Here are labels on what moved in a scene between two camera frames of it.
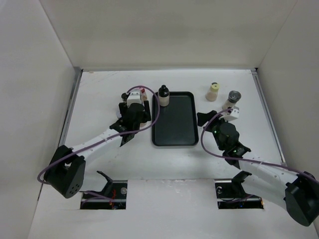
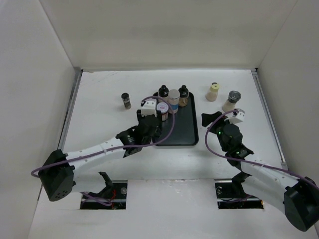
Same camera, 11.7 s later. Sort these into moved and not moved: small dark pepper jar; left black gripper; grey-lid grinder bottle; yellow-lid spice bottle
Moved: left black gripper
Not moved: small dark pepper jar; grey-lid grinder bottle; yellow-lid spice bottle
